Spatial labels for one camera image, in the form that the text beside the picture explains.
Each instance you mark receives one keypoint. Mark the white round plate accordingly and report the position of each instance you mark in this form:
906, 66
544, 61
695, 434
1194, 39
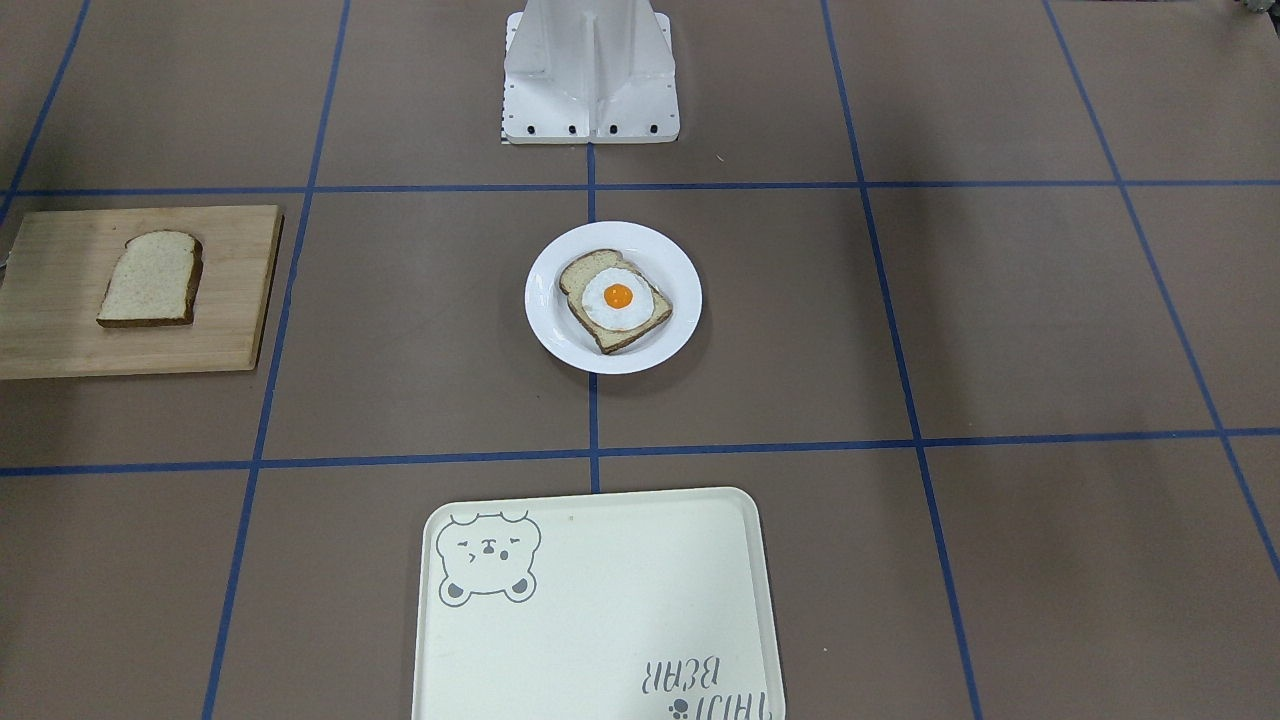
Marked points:
661, 260

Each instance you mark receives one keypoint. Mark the bread slice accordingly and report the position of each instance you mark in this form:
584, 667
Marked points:
154, 282
572, 281

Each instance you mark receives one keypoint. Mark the bread slice under egg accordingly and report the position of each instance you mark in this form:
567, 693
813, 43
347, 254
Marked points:
572, 281

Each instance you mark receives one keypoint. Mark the fried egg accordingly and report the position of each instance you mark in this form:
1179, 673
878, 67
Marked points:
618, 300

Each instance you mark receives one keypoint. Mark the cream bear serving tray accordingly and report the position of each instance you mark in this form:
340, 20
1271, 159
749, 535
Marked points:
632, 605

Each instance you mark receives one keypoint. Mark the wooden cutting board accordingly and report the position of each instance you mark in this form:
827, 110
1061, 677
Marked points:
59, 269

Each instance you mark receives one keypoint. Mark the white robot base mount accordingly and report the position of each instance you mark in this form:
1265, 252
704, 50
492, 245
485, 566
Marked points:
589, 72

